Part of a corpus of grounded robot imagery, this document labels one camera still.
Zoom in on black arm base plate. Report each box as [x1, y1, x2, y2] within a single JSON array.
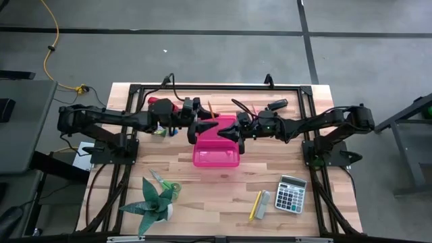
[[301, 139, 364, 168], [82, 137, 140, 166]]

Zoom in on grey desk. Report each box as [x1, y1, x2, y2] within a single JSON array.
[[0, 79, 57, 175]]

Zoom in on yellow pencil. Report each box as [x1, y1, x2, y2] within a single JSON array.
[[248, 190, 263, 222]]

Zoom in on small black device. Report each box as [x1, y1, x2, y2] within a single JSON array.
[[267, 98, 290, 111]]

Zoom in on black desk frame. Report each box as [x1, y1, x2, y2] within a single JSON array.
[[373, 92, 432, 197]]

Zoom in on white plant pot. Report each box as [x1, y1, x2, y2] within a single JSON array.
[[161, 202, 174, 223]]

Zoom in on grey desk calculator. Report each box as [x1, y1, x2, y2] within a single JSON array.
[[273, 174, 308, 215]]

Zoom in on dark rounded object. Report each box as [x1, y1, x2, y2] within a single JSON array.
[[0, 205, 24, 239]]

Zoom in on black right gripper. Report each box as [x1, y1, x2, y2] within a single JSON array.
[[217, 111, 280, 155]]

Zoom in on white box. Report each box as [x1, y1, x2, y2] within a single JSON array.
[[72, 141, 96, 172]]

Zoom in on black aluminium table frame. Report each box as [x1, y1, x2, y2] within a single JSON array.
[[76, 82, 364, 243]]

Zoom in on pink plastic pencil case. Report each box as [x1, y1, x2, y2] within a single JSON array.
[[192, 114, 242, 169]]

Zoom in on green artificial plant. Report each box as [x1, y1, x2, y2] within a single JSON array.
[[118, 177, 176, 237]]

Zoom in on yellow floor cable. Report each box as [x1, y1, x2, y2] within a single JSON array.
[[39, 0, 89, 95]]

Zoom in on green-handled scissors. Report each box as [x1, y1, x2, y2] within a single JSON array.
[[149, 168, 183, 200]]

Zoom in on red stapler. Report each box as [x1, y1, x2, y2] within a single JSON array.
[[147, 97, 180, 115]]

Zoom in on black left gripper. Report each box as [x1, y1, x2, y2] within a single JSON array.
[[182, 105, 220, 145]]

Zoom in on black flat bar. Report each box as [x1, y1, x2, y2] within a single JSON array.
[[0, 70, 36, 81]]

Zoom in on silver table bracket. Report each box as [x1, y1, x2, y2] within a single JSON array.
[[295, 237, 334, 243], [106, 236, 146, 243]]

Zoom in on black rectangular desk object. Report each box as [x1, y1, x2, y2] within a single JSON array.
[[0, 98, 17, 124]]

